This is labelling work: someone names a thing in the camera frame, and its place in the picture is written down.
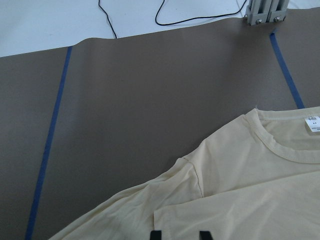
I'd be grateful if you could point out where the aluminium camera post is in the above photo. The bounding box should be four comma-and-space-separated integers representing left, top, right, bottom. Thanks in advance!
244, 0, 289, 26

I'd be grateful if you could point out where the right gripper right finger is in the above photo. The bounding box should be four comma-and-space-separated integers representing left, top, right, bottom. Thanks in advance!
199, 225, 212, 240

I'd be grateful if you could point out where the cream long-sleeve graphic shirt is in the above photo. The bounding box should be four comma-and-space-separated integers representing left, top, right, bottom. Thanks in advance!
54, 107, 320, 240

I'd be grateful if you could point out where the thin black cable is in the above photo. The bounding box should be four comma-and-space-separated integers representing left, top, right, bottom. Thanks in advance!
155, 0, 249, 26
97, 0, 118, 40

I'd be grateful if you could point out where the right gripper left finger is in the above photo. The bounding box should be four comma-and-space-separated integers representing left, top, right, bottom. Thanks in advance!
150, 224, 162, 240

